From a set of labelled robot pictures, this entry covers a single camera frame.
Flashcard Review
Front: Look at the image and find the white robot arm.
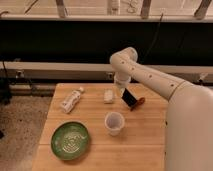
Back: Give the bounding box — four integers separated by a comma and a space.
110, 47, 213, 171

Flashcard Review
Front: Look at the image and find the white sponge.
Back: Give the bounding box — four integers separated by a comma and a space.
104, 89, 114, 104

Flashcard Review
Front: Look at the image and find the brown sausage toy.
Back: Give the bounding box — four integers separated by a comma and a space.
130, 97, 145, 111

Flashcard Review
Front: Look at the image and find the white plastic cup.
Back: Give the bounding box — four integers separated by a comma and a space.
104, 112, 125, 136

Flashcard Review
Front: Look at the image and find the white plastic bottle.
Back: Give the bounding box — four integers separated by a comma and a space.
60, 87, 84, 113

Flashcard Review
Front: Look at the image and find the green ceramic plate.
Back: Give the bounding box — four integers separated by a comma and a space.
51, 121, 90, 161

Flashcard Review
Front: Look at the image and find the wall power outlet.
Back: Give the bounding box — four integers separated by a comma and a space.
107, 72, 114, 80

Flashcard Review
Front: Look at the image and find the black hanging cable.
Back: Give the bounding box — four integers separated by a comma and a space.
138, 13, 165, 64

